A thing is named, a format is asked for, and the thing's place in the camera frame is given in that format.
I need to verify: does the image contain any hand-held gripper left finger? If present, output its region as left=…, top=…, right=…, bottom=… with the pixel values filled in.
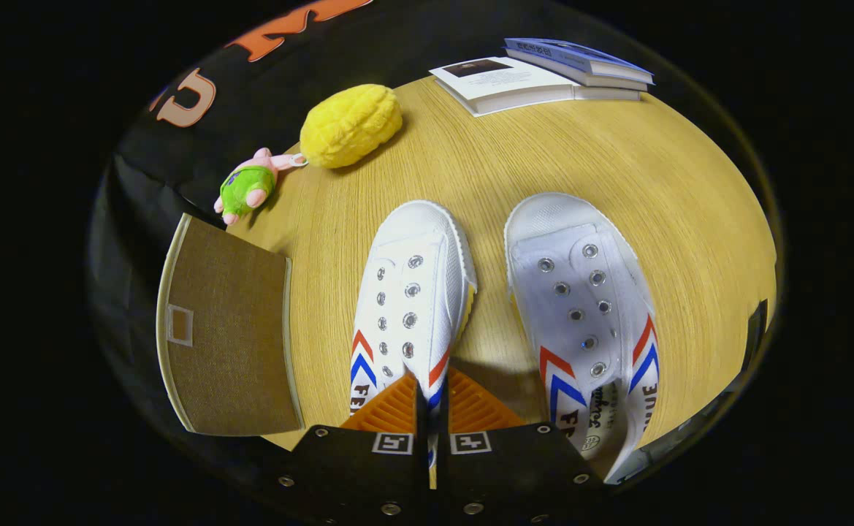
left=277, top=373, right=429, bottom=526

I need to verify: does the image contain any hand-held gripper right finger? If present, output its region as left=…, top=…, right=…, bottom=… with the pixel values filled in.
left=438, top=365, right=606, bottom=526

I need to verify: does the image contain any white canvas shoe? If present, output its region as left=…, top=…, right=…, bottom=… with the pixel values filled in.
left=348, top=199, right=479, bottom=468
left=503, top=191, right=660, bottom=484

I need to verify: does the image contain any brown fabric storage box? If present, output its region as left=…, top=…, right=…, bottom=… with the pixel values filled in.
left=155, top=213, right=305, bottom=438

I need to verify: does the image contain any green and pink plush toy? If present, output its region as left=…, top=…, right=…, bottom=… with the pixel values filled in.
left=213, top=148, right=308, bottom=226

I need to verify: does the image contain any yellow plush toy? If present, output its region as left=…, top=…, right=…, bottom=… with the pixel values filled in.
left=300, top=83, right=403, bottom=170

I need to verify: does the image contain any white book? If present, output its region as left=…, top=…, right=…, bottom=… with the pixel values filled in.
left=429, top=57, right=643, bottom=118

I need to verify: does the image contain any blue book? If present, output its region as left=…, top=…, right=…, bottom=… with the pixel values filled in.
left=503, top=37, right=655, bottom=92

